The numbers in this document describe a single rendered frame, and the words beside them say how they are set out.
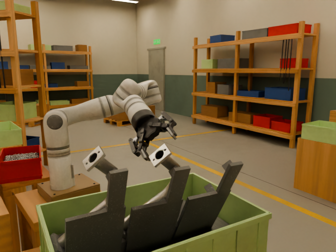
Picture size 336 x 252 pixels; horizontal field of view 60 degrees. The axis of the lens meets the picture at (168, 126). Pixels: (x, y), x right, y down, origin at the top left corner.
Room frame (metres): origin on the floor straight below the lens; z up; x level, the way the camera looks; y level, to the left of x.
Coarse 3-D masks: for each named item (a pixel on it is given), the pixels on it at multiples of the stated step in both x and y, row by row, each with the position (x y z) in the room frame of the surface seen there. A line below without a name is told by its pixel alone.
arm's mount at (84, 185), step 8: (80, 176) 1.30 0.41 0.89; (40, 184) 1.21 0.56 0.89; (48, 184) 1.21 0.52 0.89; (80, 184) 1.19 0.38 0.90; (88, 184) 1.19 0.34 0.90; (96, 184) 1.18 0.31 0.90; (40, 192) 1.18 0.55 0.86; (48, 192) 1.11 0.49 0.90; (56, 192) 1.11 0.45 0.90; (64, 192) 1.11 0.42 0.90; (72, 192) 1.12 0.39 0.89; (80, 192) 1.14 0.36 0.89; (88, 192) 1.16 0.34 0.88; (48, 200) 1.10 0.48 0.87; (56, 200) 1.08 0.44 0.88
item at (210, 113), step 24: (288, 24) 5.34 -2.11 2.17; (192, 48) 7.59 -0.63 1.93; (312, 48) 5.36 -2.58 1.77; (240, 72) 6.17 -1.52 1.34; (264, 72) 5.64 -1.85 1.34; (288, 72) 5.20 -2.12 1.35; (312, 72) 5.32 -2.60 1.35; (216, 96) 6.78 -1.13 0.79; (240, 96) 6.21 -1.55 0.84; (264, 96) 5.72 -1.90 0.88; (288, 96) 5.23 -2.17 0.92; (312, 96) 5.34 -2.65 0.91; (192, 120) 7.62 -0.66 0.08; (216, 120) 6.76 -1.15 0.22; (240, 120) 6.28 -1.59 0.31; (264, 120) 5.69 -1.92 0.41; (288, 120) 5.68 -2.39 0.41
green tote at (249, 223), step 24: (96, 192) 0.97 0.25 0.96; (144, 192) 1.05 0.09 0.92; (192, 192) 1.16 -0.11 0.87; (48, 216) 0.88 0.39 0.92; (240, 216) 0.91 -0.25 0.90; (264, 216) 0.80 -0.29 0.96; (48, 240) 0.67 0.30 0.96; (192, 240) 0.67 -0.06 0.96; (216, 240) 0.72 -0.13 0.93; (240, 240) 0.76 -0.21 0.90; (264, 240) 0.81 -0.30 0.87
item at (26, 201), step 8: (24, 192) 1.22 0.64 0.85; (32, 192) 1.22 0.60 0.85; (16, 200) 1.17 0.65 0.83; (24, 200) 1.14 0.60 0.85; (32, 200) 1.14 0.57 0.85; (40, 200) 1.14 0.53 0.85; (24, 208) 1.07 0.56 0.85; (32, 208) 1.06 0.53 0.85; (24, 216) 1.06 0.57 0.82; (32, 216) 1.00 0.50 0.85; (32, 224) 0.96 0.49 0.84
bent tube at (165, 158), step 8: (160, 152) 0.73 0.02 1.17; (168, 152) 0.70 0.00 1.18; (152, 160) 0.71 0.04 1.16; (160, 160) 0.70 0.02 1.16; (168, 160) 0.72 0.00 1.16; (168, 168) 0.73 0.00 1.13; (168, 184) 0.79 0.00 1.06; (160, 192) 0.79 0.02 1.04; (152, 200) 0.78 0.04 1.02; (128, 216) 0.77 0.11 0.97
